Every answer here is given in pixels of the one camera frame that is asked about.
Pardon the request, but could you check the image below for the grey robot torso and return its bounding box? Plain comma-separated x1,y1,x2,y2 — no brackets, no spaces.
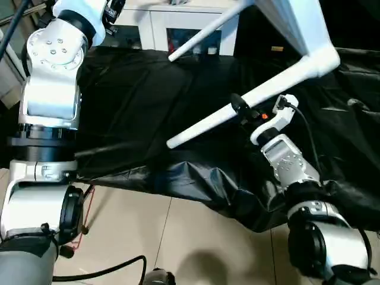
0,233,60,285

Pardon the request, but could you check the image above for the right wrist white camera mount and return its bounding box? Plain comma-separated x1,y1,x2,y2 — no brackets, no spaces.
250,94,299,145

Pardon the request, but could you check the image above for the black cabinet with yellow label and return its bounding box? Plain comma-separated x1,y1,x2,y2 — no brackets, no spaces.
234,5,299,58

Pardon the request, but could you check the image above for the white plastic table leg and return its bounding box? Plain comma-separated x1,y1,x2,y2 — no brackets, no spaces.
166,64,315,149
167,0,253,62

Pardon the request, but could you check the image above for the white cabinet with glass doors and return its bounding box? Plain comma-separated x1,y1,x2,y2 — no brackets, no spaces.
114,5,240,58

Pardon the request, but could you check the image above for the thin red wire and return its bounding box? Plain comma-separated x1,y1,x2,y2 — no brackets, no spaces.
72,185,96,251

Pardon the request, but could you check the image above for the black floor cable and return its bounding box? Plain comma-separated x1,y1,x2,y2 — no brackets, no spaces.
52,254,148,282

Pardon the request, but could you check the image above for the black work mat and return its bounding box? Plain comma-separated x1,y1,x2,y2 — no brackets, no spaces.
0,46,380,234

